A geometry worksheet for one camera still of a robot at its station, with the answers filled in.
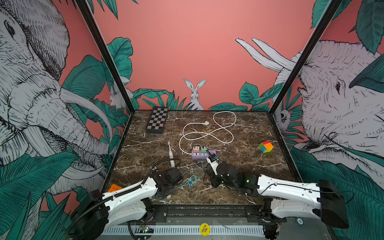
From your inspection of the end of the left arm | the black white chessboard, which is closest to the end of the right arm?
the end of the left arm

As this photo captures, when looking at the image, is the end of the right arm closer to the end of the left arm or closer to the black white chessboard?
the end of the left arm

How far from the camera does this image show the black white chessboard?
1069 millimetres
